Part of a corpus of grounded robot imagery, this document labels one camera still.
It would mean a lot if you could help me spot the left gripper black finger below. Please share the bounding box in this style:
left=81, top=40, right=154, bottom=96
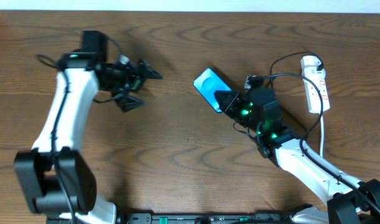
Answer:
left=116, top=95, right=144, bottom=113
left=137, top=59, right=162, bottom=80

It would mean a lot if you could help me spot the blue Galaxy smartphone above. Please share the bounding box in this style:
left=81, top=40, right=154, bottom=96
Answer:
left=193, top=68, right=231, bottom=113

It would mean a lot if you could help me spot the black USB charging cable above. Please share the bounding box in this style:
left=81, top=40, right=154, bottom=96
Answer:
left=269, top=51, right=325, bottom=90

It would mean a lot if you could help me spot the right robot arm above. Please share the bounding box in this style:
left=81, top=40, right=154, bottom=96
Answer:
left=214, top=88, right=380, bottom=223

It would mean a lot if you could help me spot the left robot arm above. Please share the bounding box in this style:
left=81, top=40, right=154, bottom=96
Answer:
left=14, top=30, right=161, bottom=223

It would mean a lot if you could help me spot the white USB charger adapter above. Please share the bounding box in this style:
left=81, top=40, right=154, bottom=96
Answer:
left=300, top=55, right=326, bottom=81

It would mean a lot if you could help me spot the white power strip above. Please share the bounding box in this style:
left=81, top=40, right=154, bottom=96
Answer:
left=302, top=67, right=330, bottom=114

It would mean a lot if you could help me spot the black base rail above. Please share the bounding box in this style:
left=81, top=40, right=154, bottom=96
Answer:
left=46, top=212, right=302, bottom=224

